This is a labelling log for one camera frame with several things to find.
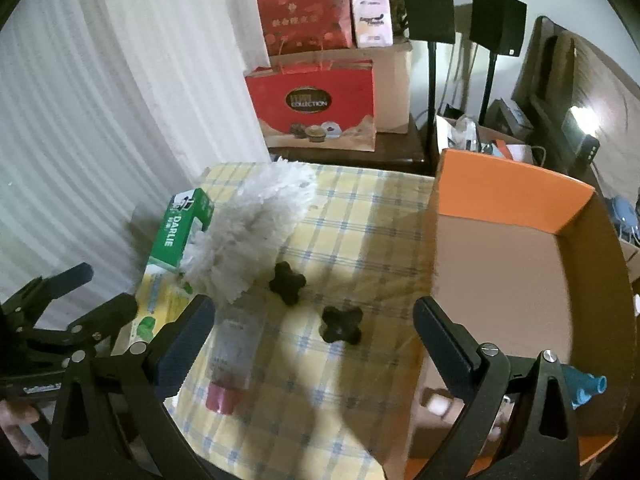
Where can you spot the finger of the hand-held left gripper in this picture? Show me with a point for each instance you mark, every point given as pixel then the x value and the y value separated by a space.
pixel 110 315
pixel 65 277

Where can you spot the black speaker stand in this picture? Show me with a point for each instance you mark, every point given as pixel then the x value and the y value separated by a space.
pixel 431 100
pixel 487 90

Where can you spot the brown cardboard box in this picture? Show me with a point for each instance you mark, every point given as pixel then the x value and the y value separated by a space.
pixel 392 90

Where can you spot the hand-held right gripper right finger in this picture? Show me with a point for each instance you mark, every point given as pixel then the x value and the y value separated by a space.
pixel 445 345

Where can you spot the small beige cup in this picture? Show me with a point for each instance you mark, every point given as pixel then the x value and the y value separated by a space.
pixel 440 404

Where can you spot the brown sofa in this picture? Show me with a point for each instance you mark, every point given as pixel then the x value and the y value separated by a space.
pixel 600 80

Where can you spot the green toothpaste box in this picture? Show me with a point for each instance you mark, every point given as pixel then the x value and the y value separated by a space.
pixel 172 235

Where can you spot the red chocolate gift bag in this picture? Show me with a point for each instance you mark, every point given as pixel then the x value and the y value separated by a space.
pixel 310 105

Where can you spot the white fluffy duster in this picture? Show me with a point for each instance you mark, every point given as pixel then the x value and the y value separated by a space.
pixel 250 225

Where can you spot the red patterned gift bag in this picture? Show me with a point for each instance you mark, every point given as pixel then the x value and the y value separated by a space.
pixel 300 15

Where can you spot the yellow plaid tablecloth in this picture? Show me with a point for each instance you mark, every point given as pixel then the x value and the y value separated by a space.
pixel 340 240

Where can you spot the blue collapsible funnel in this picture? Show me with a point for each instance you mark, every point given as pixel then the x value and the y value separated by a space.
pixel 582 385

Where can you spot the cardboard box of clutter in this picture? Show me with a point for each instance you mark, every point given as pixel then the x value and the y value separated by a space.
pixel 515 152

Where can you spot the orange cardboard box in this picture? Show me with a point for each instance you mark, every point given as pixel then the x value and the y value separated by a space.
pixel 500 280

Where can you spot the black speaker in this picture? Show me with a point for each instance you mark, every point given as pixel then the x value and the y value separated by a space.
pixel 427 7
pixel 497 20

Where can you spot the black device with light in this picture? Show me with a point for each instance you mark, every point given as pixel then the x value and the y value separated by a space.
pixel 587 150

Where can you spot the dark wooden cabinet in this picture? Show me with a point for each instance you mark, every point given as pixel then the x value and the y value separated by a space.
pixel 400 155

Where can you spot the clear tube with red cap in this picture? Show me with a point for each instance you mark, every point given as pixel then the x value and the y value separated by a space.
pixel 235 350

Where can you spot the dark patterned box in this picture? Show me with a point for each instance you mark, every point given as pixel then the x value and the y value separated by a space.
pixel 395 0

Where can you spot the yellow green carton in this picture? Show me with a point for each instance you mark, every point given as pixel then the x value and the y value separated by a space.
pixel 150 305

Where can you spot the pink tissue pack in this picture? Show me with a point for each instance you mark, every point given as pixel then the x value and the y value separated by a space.
pixel 371 20

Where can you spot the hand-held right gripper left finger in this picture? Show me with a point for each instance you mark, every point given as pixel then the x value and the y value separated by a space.
pixel 185 345

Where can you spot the black star knob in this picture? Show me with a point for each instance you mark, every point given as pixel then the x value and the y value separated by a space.
pixel 287 284
pixel 341 325

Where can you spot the white curtain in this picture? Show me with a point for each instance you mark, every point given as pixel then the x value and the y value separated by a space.
pixel 100 110

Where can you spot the person's left hand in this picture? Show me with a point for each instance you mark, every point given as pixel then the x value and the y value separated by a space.
pixel 17 417

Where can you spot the light blue round object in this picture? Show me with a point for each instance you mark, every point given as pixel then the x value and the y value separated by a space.
pixel 625 215

